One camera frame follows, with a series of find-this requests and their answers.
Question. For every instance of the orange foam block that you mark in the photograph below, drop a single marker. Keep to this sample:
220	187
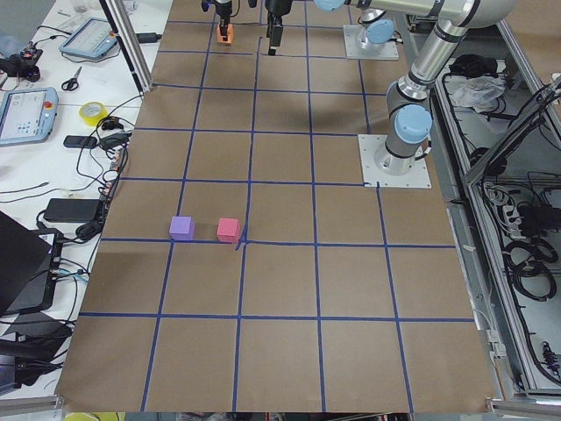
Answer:
231	35

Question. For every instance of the upper teach pendant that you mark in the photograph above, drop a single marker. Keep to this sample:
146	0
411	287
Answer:
91	41

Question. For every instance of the teach pendant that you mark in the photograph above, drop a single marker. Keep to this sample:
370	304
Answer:
27	115
91	41

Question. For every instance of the yellow tape roll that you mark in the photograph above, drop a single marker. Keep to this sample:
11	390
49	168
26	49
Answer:
92	113

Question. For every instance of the power strip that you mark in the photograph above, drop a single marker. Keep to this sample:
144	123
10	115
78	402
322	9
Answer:
111	177

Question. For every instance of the black smartphone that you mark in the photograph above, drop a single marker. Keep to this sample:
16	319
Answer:
80	142

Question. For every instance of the pink foam block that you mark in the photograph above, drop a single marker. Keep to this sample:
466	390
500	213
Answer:
228	230

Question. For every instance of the purple foam block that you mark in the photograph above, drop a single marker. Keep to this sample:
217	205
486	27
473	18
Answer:
182	228

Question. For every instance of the crumpled white cloth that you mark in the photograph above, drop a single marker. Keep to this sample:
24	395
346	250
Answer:
481	93

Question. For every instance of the lower teach pendant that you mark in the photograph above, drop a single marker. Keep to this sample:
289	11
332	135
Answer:
27	115

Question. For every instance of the brown paper table cover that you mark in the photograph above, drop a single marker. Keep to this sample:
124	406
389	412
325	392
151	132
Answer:
336	297

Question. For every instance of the black power adapter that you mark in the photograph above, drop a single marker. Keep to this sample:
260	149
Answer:
69	210

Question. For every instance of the black laptop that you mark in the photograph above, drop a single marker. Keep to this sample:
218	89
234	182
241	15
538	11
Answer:
29	259

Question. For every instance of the black box on table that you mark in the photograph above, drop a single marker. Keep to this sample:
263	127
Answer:
29	351

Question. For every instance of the aluminium frame post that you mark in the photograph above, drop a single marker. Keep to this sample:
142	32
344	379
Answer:
121	26

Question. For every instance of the black handled scissors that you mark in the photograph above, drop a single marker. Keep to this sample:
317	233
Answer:
72	83

